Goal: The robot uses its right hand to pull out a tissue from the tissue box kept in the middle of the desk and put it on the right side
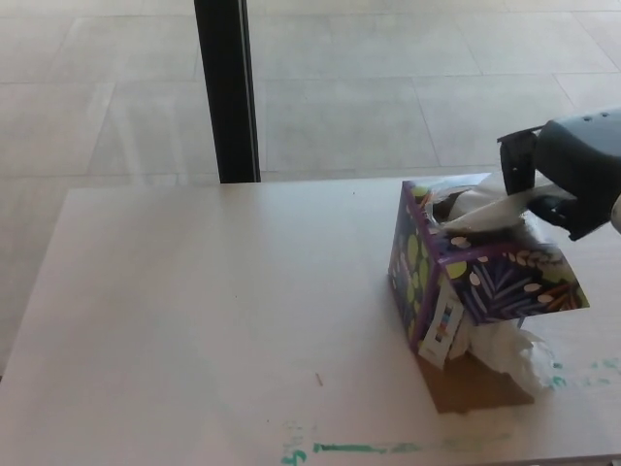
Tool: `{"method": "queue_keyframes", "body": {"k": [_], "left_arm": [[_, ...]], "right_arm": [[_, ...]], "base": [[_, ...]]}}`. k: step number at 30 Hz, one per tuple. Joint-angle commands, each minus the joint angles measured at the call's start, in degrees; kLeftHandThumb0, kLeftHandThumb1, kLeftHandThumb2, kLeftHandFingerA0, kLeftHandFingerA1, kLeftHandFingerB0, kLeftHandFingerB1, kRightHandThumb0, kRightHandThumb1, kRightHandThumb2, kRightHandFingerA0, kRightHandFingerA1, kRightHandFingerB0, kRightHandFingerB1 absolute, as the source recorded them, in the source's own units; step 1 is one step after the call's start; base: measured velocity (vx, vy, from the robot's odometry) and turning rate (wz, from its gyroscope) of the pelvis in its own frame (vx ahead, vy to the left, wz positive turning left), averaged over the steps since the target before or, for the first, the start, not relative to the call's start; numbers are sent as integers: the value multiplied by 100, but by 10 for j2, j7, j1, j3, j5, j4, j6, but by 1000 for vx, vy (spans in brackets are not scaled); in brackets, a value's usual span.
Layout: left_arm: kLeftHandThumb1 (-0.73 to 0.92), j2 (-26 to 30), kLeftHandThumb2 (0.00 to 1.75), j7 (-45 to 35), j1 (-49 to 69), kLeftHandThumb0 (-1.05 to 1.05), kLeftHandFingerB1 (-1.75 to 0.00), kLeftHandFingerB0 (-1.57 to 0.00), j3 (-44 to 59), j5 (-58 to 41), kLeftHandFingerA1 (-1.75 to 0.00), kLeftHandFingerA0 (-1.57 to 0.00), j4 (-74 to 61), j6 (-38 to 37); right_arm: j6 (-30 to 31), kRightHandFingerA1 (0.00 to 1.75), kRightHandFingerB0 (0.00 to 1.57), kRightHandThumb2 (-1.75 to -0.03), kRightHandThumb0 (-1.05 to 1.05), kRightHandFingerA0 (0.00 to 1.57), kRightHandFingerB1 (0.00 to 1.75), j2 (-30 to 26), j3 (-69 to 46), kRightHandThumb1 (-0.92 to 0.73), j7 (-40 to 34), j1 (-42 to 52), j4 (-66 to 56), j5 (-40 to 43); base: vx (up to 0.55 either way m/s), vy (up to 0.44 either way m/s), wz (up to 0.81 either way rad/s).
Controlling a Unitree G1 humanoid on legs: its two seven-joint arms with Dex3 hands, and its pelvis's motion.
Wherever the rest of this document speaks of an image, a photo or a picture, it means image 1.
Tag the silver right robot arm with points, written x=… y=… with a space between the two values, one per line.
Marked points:
x=617 y=216

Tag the black window frame post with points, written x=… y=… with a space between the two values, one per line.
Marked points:
x=225 y=92

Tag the crumpled white tissue wad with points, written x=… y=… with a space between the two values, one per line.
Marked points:
x=500 y=347

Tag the purple floral tissue box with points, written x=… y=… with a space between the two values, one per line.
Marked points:
x=495 y=291

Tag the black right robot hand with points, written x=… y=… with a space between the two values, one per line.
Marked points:
x=577 y=160

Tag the white tissue sheet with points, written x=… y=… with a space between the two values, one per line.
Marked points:
x=490 y=211

